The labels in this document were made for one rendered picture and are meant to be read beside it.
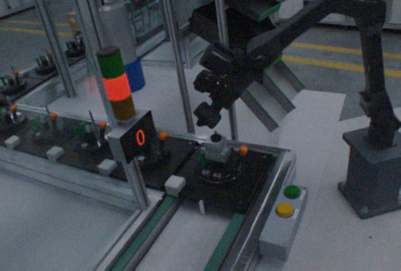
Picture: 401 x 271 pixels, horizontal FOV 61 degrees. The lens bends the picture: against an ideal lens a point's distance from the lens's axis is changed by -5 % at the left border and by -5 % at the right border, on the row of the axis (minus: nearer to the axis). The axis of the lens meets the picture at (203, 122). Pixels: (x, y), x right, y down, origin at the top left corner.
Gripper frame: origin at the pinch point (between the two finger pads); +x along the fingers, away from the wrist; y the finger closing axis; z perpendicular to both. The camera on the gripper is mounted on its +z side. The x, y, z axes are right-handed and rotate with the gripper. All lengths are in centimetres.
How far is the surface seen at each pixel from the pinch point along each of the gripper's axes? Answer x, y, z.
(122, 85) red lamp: -6.8, 19.7, 17.7
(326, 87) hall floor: 94, -244, -73
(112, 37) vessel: 53, -54, 57
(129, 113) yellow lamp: -1.7, 19.8, 13.2
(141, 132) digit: 2.5, 18.2, 8.9
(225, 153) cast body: 6.3, 1.7, -10.7
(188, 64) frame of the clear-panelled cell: 60, -85, 24
